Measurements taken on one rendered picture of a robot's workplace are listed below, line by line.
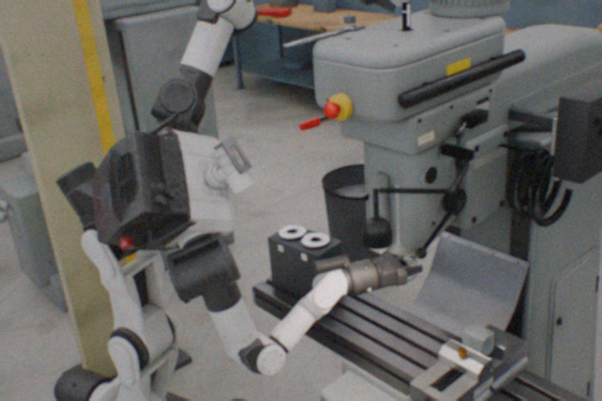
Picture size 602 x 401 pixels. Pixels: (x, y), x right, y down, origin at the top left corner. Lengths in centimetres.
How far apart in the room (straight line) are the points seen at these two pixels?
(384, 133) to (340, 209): 223
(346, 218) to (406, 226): 212
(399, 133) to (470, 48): 26
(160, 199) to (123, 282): 45
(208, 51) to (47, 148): 146
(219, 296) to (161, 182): 30
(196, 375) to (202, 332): 36
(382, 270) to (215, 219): 49
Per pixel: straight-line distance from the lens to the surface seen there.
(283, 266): 229
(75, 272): 337
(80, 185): 197
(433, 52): 159
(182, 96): 173
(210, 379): 360
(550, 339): 240
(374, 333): 213
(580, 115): 175
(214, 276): 163
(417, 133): 162
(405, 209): 176
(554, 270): 228
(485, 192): 194
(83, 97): 315
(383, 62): 150
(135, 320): 207
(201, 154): 172
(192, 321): 403
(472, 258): 228
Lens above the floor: 225
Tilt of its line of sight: 25 degrees down
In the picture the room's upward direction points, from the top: 4 degrees counter-clockwise
